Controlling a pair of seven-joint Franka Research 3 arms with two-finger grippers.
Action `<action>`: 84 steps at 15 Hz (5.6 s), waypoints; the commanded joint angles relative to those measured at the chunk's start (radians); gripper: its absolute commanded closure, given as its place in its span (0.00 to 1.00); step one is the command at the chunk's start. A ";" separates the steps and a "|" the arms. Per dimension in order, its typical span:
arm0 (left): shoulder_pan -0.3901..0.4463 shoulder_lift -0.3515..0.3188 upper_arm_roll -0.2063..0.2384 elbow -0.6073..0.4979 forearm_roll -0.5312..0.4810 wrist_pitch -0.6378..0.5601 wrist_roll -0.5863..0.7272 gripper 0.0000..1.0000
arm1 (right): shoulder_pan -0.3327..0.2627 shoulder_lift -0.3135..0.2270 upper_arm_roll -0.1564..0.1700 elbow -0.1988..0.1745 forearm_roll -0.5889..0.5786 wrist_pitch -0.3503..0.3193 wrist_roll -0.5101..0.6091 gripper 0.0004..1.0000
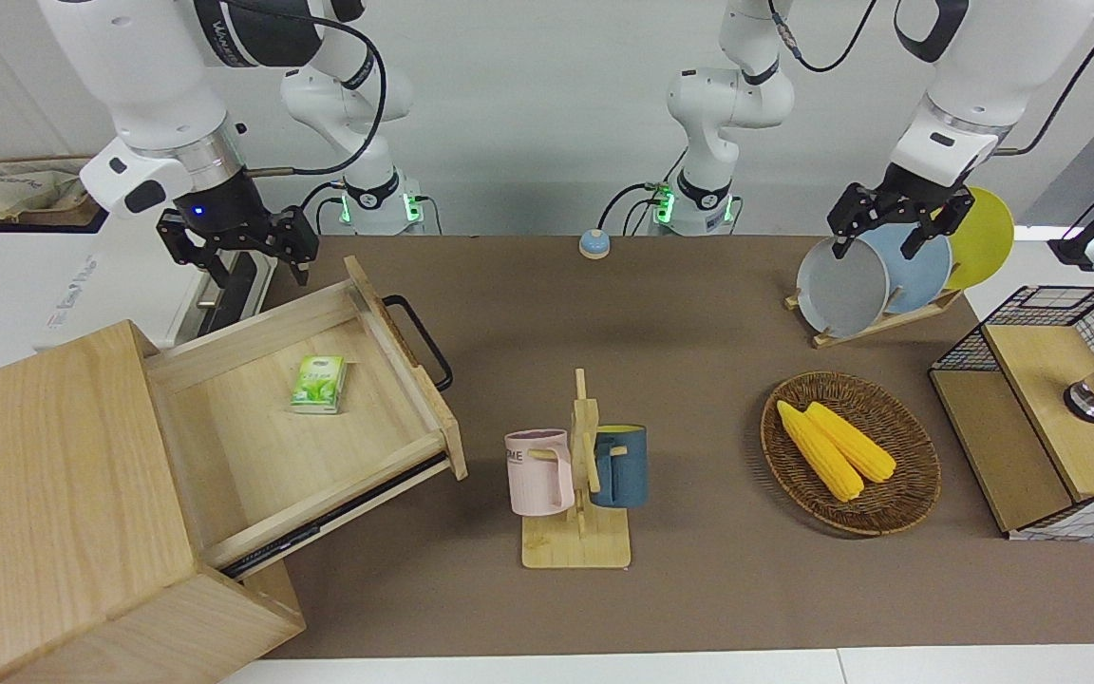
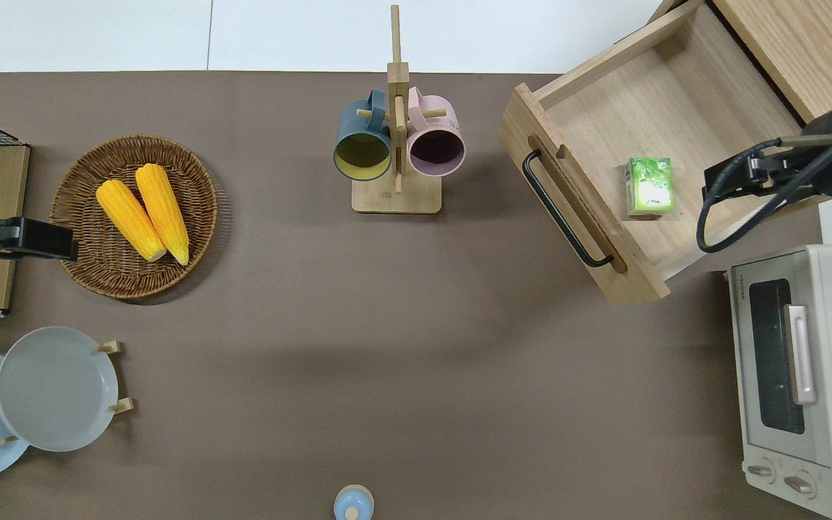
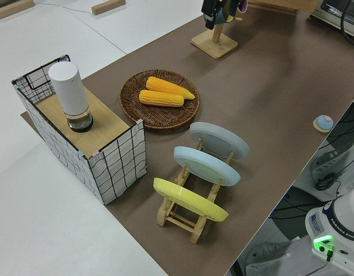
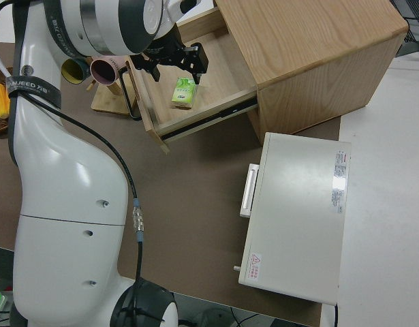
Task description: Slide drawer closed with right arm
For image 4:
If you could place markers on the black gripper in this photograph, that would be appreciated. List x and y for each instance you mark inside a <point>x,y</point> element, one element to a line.
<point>165,51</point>

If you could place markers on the light wooden drawer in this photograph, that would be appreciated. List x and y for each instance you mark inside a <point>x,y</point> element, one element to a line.
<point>226,71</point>

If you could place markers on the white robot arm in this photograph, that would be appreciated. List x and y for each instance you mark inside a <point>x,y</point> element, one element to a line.
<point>69,218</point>

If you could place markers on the small green carton box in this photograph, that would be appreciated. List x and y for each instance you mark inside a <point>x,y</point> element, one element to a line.
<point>184,93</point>

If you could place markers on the pink mug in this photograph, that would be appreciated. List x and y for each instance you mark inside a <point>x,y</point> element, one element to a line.
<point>105,71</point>

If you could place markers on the wooden mug rack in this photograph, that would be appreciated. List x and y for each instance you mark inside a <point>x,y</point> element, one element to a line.
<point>107,102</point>

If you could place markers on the dark teal mug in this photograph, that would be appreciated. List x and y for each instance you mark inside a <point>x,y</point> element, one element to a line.
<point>73,69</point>

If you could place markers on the brown table mat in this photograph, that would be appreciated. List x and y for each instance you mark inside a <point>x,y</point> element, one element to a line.
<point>195,190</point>

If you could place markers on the white toaster oven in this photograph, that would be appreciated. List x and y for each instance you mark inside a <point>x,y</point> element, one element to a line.
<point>294,218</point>

